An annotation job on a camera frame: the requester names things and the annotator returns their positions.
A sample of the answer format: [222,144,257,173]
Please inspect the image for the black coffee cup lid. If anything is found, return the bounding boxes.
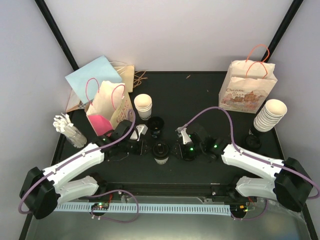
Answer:
[151,141,170,160]

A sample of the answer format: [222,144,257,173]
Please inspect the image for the white paper coffee cup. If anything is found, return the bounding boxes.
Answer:
[154,157,169,165]

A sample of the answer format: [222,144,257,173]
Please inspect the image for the cream paper bag pink sides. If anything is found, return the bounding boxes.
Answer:
[86,81,134,136]

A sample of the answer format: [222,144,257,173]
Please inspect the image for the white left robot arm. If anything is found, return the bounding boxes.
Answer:
[19,120,148,220]

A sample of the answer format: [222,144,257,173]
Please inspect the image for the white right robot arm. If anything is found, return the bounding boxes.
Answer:
[176,124,313,212]

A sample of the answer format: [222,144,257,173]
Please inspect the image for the small stack paper cups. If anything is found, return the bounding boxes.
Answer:
[134,93,152,121]

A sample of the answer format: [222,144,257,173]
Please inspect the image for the black lid stacks right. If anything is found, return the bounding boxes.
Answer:
[243,127,263,151]

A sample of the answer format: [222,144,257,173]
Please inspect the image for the brown kraft paper bag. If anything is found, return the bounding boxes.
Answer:
[110,61,148,93]

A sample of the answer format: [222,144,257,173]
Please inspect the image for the patterned flat paper bag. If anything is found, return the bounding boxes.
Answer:
[65,90,86,113]

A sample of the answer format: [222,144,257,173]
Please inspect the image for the light blue paper bag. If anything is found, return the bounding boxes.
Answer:
[65,55,122,104]

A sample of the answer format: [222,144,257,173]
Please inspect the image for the Cream Bear printed paper bag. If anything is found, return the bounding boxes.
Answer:
[218,49,278,114]

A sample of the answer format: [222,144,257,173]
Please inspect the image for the tall stack paper cups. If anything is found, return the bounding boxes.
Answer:
[253,99,288,133]

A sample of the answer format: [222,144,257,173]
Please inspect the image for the light blue slotted cable duct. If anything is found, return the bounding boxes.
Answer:
[55,202,231,216]

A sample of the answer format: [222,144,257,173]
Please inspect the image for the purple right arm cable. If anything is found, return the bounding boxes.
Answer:
[184,106,320,222]

